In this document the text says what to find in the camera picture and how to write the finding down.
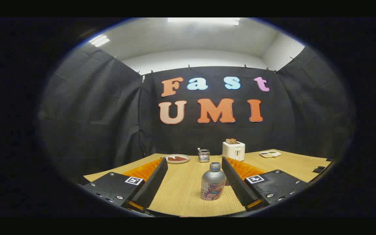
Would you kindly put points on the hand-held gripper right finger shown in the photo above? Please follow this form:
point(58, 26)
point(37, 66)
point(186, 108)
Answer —
point(237, 186)

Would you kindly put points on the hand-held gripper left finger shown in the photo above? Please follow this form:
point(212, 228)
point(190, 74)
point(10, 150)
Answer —
point(153, 184)

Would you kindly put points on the silver juice bottle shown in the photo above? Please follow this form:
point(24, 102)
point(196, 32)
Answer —
point(213, 182)

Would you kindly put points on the wooden table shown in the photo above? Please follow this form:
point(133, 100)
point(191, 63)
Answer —
point(181, 195)

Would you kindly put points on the round white plate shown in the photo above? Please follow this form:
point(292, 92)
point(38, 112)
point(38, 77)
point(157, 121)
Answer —
point(177, 162)

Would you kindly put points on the white toaster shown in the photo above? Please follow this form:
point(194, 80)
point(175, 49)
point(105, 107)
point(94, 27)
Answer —
point(233, 151)

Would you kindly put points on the brown food pieces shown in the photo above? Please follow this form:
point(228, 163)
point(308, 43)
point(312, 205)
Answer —
point(177, 159)

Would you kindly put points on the toast slice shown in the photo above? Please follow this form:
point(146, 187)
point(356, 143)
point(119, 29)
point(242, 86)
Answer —
point(231, 141)

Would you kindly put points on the white divided tray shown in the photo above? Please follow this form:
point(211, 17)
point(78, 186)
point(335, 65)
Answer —
point(270, 154)

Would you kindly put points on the ceiling light panel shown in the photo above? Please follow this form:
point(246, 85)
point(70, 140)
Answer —
point(204, 21)
point(99, 40)

